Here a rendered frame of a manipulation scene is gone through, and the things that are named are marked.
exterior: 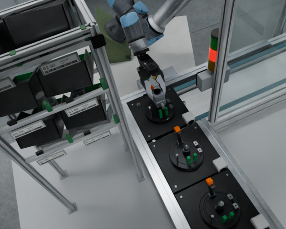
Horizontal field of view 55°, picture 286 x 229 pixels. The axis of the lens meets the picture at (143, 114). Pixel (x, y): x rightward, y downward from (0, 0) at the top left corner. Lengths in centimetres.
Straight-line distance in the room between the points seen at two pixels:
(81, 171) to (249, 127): 81
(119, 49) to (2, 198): 155
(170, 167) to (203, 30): 235
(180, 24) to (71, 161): 113
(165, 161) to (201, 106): 37
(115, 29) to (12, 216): 160
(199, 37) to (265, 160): 210
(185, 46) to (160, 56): 17
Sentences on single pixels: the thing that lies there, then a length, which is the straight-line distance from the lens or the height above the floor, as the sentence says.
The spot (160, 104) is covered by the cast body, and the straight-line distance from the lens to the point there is 118.
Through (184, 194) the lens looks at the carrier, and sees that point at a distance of 109.
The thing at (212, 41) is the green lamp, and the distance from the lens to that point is 94.
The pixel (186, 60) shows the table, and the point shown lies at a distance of 165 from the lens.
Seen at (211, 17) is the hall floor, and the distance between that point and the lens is 347.
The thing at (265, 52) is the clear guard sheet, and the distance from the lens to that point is 112.
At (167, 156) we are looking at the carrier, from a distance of 115.
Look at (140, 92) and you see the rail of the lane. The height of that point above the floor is 96.
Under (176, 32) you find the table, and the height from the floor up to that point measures 86.
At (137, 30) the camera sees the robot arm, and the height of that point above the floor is 131.
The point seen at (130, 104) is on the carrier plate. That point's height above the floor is 97.
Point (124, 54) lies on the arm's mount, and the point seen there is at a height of 91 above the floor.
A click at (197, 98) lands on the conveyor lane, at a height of 92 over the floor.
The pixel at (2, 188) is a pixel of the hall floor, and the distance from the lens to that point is 257.
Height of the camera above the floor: 199
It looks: 53 degrees down
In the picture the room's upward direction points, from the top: 12 degrees counter-clockwise
